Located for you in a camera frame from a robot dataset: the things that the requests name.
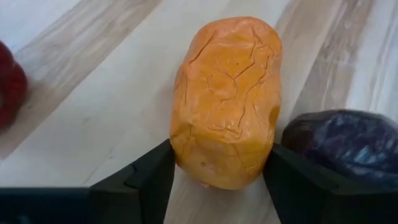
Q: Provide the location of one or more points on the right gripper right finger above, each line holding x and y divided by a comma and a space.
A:
311, 199

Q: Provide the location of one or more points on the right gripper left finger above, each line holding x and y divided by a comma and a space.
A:
124, 199

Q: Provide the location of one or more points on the orange fruit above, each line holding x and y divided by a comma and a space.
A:
227, 102

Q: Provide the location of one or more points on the dark red block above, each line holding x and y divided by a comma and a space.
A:
11, 87

